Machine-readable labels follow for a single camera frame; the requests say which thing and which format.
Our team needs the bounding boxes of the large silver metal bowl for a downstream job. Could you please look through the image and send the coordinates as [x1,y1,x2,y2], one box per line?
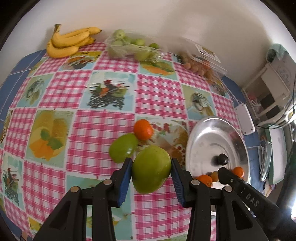
[185,116,250,183]

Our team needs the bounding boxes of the brown longan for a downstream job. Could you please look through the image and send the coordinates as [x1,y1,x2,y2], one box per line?
[210,171,219,182]

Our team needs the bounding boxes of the oval green mango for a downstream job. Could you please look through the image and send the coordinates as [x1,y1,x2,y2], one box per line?
[109,133,138,163]

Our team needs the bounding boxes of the dark cherry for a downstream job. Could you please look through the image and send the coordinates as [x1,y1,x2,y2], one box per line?
[217,154,229,166]

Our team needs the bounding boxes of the white wooden shelf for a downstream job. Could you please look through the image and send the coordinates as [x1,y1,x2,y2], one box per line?
[242,62,292,126]

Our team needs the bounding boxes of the clear box of brown longans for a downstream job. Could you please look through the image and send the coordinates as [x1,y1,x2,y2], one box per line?
[179,38,228,78]

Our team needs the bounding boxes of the yellow banana bunch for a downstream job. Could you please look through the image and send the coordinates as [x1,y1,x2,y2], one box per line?
[46,24,102,58]

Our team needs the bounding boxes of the orange mandarin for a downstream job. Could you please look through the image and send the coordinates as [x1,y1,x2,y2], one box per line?
[133,119,154,141]
[232,166,244,179]
[195,175,213,187]

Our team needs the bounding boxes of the white plastic power box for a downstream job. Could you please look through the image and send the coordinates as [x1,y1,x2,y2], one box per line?
[235,103,255,136]

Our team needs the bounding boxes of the round green apple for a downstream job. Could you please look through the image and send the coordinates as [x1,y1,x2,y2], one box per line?
[132,145,171,194]

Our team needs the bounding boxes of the clear bag of green fruits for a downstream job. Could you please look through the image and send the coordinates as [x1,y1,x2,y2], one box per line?
[105,29,167,63]

